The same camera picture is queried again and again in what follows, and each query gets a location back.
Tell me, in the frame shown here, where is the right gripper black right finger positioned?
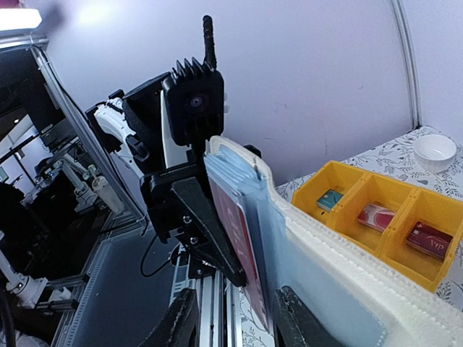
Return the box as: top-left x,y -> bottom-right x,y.
273,286 -> 342,347

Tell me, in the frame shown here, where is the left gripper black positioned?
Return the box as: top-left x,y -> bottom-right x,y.
140,150 -> 246,287

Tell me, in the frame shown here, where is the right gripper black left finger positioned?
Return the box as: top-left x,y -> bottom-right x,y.
143,288 -> 199,347

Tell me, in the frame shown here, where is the beige card holder wallet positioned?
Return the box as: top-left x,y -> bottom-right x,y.
207,136 -> 462,346

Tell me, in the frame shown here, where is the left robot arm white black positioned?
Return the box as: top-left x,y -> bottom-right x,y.
87,71 -> 252,287

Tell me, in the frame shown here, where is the green card stack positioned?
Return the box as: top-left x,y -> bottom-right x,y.
317,189 -> 344,212

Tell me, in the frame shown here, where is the pink white card stack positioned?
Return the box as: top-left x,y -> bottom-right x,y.
357,204 -> 396,232

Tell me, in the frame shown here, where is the dark red VIP card stack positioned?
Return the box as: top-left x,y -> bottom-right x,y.
407,221 -> 453,260

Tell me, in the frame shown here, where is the yellow left storage bin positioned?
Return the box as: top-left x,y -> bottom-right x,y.
292,161 -> 367,226

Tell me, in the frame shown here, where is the yellow middle storage bin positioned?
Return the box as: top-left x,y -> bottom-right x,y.
331,173 -> 417,257

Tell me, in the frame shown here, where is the white ceramic bowl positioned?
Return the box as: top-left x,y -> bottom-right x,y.
413,134 -> 457,174

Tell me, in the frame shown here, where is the ceiling light panel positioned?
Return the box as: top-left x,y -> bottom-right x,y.
0,8 -> 42,31

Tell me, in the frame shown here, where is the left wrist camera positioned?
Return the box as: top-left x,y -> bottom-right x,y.
162,58 -> 224,145

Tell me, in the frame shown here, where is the left black cable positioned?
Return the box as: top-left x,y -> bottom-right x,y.
201,14 -> 218,69

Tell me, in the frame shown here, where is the black cable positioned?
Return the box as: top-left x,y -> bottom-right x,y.
201,14 -> 218,69
0,288 -> 17,347

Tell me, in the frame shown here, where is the right black cable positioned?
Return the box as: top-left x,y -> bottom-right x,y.
0,288 -> 17,347

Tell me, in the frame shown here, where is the left aluminium frame post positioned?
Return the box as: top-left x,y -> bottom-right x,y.
389,0 -> 422,129

